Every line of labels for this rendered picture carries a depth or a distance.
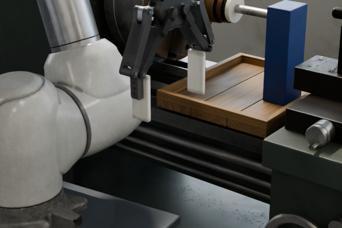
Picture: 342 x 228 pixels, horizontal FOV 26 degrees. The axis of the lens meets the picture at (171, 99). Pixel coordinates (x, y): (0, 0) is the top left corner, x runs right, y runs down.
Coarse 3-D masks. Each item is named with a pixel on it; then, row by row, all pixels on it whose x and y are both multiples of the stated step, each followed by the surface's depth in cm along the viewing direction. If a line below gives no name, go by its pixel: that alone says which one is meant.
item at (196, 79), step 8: (192, 56) 115; (200, 56) 114; (192, 64) 116; (200, 64) 115; (192, 72) 116; (200, 72) 115; (192, 80) 117; (200, 80) 116; (192, 88) 117; (200, 88) 116
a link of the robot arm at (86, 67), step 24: (48, 0) 142; (72, 0) 142; (48, 24) 144; (72, 24) 142; (72, 48) 143; (96, 48) 143; (48, 72) 144; (72, 72) 141; (96, 72) 141; (72, 96) 139; (96, 96) 141; (120, 96) 144; (96, 120) 140; (120, 120) 144; (96, 144) 142
